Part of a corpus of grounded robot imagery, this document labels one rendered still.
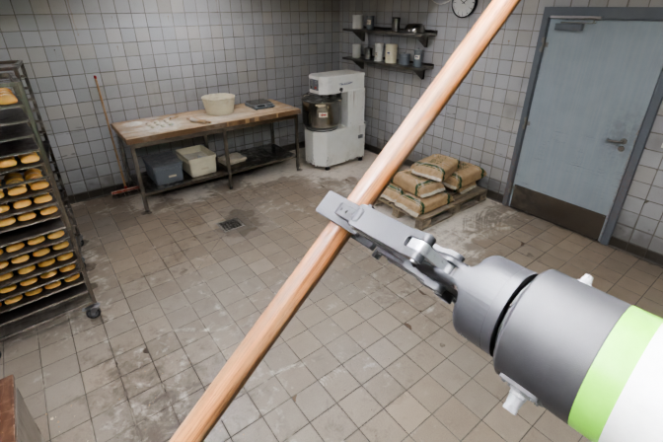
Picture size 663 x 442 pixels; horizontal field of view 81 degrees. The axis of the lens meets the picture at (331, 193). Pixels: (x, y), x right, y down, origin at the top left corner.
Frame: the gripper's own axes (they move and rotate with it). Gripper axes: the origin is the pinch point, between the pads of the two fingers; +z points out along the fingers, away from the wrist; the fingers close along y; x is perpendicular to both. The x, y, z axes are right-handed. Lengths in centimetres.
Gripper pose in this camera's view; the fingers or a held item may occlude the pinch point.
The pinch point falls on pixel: (350, 219)
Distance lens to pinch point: 45.0
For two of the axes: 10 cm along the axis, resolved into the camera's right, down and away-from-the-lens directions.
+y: 5.2, 5.1, 6.9
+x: 5.9, -8.0, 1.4
